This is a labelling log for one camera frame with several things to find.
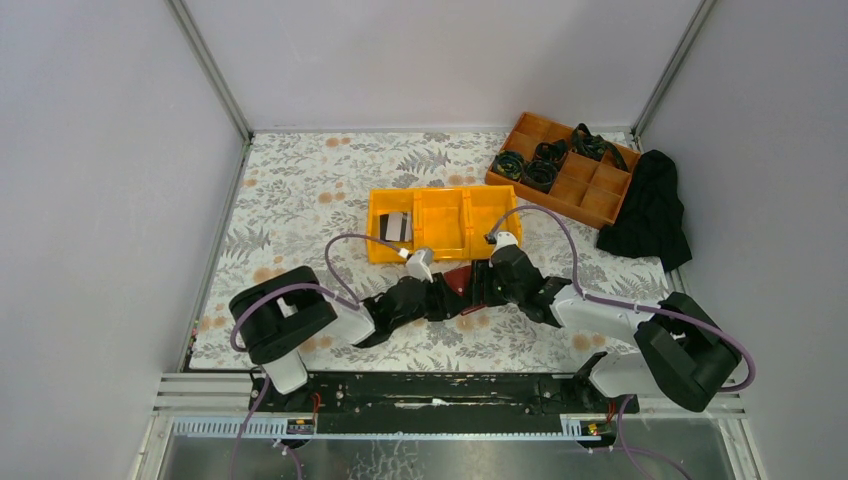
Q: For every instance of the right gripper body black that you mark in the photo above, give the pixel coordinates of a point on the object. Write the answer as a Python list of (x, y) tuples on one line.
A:
[(493, 290)]

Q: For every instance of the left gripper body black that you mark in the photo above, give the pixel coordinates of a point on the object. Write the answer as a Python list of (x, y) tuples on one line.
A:
[(432, 305)]

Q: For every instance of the yellow three-compartment bin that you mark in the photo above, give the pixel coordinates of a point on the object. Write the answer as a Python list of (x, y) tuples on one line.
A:
[(450, 221)]

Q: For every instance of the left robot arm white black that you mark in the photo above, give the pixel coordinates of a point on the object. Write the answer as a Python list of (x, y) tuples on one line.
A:
[(274, 318)]

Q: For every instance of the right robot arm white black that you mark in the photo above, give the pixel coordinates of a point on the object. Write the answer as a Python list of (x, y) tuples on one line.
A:
[(675, 350)]

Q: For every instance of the black white striped card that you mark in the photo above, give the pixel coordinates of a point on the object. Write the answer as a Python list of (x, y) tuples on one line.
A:
[(396, 227)]

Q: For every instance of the orange wooden divider tray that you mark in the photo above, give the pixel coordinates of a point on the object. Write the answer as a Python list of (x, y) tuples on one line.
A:
[(572, 171)]

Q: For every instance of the black cloth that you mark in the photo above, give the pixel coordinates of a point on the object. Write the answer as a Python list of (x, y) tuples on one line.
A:
[(650, 221)]

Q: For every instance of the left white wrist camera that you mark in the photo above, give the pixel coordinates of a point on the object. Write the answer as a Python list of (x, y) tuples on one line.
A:
[(418, 263)]

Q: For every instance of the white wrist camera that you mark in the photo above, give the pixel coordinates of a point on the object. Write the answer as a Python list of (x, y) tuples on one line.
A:
[(418, 263), (501, 239)]

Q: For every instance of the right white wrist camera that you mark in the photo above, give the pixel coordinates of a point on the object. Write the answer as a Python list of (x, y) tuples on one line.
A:
[(501, 239)]

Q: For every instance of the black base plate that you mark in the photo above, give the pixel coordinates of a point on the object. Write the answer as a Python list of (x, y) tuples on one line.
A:
[(379, 397)]

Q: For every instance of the aluminium slotted rail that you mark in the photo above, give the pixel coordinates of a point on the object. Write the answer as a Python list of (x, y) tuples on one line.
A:
[(538, 427)]

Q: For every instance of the right aluminium corner post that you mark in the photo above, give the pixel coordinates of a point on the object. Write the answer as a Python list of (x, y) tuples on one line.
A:
[(672, 68)]

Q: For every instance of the aluminium corner post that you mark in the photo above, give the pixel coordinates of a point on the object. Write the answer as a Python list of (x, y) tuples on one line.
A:
[(672, 68), (207, 63)]

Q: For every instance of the left aluminium corner post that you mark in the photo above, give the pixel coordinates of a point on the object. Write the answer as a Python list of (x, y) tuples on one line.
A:
[(207, 63)]

